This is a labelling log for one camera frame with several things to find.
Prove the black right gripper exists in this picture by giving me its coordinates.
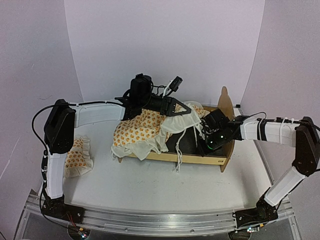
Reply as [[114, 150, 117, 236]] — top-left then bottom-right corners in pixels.
[[196, 129, 231, 158]]

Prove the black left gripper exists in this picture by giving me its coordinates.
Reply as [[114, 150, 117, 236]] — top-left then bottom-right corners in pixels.
[[140, 94, 192, 116]]

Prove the wooden pet bed frame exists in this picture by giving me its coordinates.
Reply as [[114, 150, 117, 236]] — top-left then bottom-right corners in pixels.
[[111, 86, 235, 172]]

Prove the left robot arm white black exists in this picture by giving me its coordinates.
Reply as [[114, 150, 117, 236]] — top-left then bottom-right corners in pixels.
[[39, 73, 192, 219]]

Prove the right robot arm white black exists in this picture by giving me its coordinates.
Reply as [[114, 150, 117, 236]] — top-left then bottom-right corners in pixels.
[[192, 140, 295, 210]]

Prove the grey bed mat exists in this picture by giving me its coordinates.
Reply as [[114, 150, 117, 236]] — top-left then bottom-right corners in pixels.
[[165, 127, 226, 157]]

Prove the small duck print pillow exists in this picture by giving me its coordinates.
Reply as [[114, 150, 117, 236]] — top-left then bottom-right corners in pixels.
[[63, 135, 94, 178]]

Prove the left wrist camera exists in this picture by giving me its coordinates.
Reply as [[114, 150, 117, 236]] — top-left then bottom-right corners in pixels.
[[162, 76, 183, 98]]

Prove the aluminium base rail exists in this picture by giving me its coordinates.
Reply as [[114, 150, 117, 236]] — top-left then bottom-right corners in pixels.
[[14, 188, 301, 240]]

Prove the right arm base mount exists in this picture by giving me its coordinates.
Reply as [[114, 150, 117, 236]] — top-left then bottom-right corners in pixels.
[[232, 195, 280, 230]]

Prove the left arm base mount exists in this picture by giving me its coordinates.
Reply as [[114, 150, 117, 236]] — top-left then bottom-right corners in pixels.
[[40, 189, 85, 224]]

